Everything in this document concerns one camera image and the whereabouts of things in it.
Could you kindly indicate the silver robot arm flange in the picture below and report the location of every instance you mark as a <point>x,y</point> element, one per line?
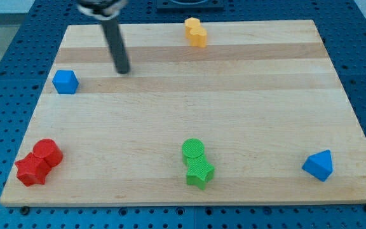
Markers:
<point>101,9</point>

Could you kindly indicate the blue triangle block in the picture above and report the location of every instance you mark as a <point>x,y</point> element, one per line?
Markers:
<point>319,165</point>

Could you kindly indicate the green cylinder block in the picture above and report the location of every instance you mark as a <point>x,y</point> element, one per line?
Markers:
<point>191,149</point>

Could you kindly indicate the green star block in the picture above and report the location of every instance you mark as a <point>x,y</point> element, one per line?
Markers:
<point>199,172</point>

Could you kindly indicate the wooden board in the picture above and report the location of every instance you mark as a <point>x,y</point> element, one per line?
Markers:
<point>262,96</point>

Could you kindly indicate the yellow heart block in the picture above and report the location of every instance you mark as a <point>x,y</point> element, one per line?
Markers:
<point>198,37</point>

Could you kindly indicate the dark grey pointer rod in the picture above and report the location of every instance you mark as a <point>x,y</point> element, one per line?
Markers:
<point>116,45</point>

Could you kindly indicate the yellow hexagon block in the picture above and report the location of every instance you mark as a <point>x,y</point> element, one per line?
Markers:
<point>189,24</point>

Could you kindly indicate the blue hexagon block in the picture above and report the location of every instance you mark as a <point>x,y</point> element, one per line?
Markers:
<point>65,82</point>

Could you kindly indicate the red cylinder block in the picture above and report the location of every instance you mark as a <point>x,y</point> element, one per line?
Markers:
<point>48,150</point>

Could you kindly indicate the red star block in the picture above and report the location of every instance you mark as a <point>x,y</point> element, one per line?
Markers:
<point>32,170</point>

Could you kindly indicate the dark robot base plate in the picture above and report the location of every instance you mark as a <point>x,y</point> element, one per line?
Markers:
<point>169,5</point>

